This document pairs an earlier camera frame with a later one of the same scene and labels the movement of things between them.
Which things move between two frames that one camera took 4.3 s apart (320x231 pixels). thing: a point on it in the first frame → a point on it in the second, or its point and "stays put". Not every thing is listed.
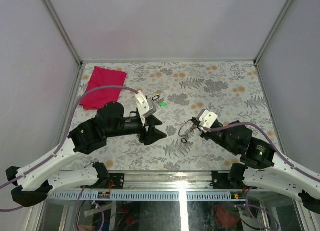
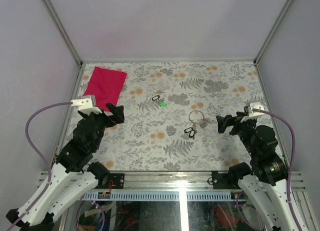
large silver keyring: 193,120 → 194,122
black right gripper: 203,134 → 223,121
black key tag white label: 184,140 → 192,133
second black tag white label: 155,97 stays put
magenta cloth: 97,98 stays put
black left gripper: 154,134 → 117,111
